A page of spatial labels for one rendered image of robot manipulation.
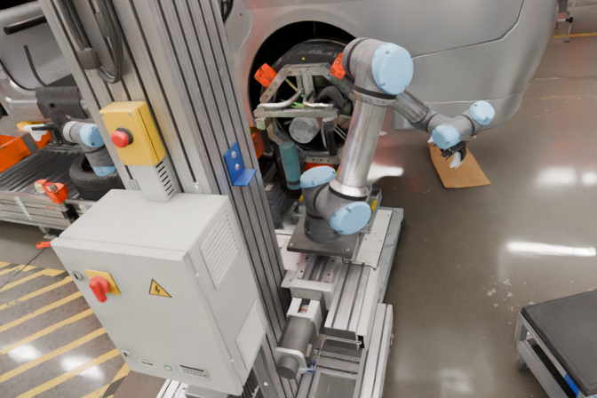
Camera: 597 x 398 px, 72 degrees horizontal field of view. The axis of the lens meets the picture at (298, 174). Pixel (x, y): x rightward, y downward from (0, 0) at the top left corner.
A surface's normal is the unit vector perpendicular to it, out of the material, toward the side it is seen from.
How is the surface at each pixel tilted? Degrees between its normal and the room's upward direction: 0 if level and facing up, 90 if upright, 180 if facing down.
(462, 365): 0
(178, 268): 90
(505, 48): 90
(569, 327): 0
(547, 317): 0
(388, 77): 83
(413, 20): 90
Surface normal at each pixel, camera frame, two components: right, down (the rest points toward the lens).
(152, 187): -0.30, 0.55
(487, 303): -0.16, -0.84
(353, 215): 0.42, 0.53
